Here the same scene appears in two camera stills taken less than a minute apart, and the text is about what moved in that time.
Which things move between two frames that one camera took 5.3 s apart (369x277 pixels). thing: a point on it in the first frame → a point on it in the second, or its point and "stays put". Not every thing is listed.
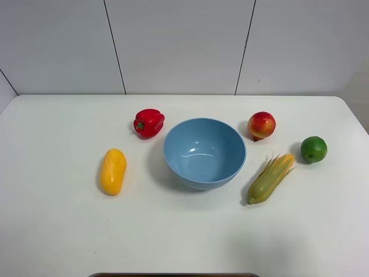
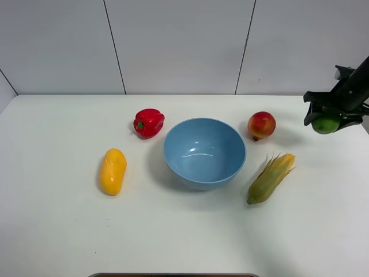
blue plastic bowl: [204, 153] stays put
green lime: [313, 149] → [325, 125]
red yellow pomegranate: [261, 125] stays put
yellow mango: [112, 171] stays put
